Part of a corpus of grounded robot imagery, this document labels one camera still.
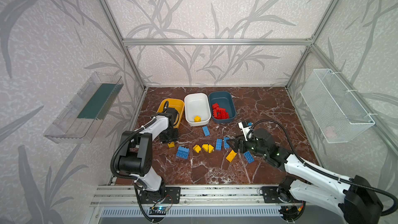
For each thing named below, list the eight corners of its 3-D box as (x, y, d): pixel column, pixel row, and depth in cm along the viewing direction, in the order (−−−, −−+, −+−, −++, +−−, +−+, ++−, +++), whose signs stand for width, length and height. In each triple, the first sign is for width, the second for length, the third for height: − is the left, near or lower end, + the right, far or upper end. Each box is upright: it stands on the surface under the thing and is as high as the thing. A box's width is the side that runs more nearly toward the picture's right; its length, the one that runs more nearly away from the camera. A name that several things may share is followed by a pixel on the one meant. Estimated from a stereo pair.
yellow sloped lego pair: (201, 150, 91) (201, 147, 88) (203, 145, 93) (203, 142, 90) (212, 154, 89) (212, 151, 86) (214, 148, 91) (214, 146, 88)
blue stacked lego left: (176, 156, 88) (175, 155, 86) (179, 147, 91) (178, 145, 89) (187, 159, 87) (186, 157, 85) (190, 149, 91) (189, 148, 89)
